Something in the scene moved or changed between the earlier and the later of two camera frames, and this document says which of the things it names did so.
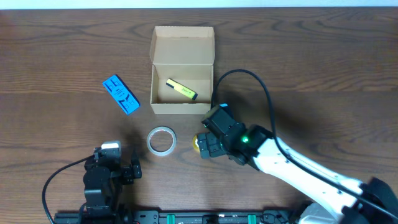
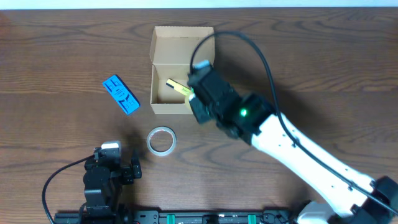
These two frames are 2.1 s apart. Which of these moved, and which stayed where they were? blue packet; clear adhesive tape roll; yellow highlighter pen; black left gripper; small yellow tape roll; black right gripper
Moved: small yellow tape roll; black right gripper
Stayed: black left gripper; yellow highlighter pen; blue packet; clear adhesive tape roll
